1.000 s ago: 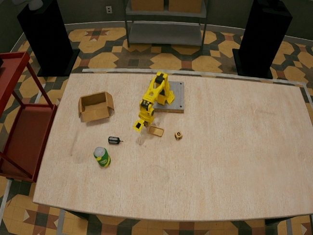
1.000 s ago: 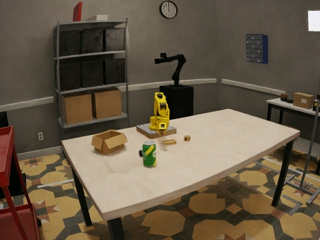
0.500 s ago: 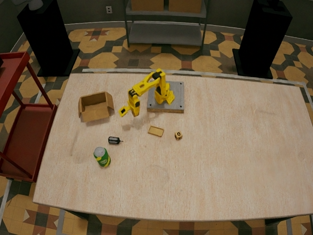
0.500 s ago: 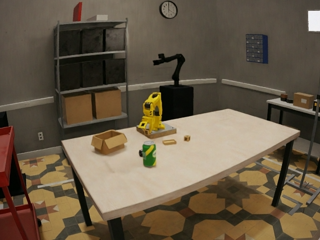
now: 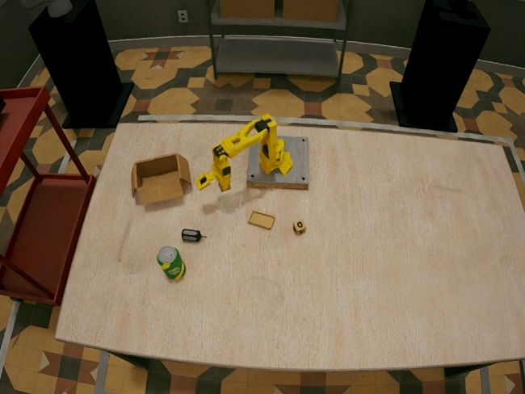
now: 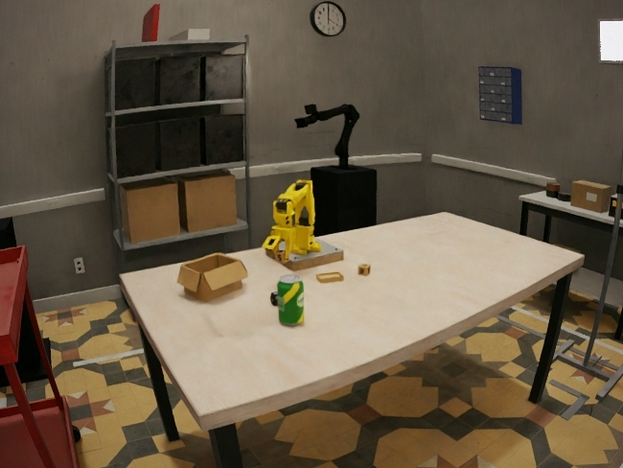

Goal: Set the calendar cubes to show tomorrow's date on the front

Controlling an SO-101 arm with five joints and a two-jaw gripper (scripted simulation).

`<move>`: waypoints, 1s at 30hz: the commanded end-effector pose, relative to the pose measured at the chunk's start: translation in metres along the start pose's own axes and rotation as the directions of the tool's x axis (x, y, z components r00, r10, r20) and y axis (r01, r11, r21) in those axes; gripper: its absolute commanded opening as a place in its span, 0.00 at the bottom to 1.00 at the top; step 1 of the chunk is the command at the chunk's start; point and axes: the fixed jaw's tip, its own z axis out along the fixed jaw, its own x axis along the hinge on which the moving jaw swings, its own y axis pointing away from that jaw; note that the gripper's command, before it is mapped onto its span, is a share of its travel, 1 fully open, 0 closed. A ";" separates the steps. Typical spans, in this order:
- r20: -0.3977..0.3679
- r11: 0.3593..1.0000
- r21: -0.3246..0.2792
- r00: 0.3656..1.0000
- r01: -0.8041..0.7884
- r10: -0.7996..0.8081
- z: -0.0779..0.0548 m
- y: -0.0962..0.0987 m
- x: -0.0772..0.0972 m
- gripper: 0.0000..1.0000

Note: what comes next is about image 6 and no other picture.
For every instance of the green soda can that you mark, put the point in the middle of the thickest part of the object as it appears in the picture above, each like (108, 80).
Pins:
(290, 292)

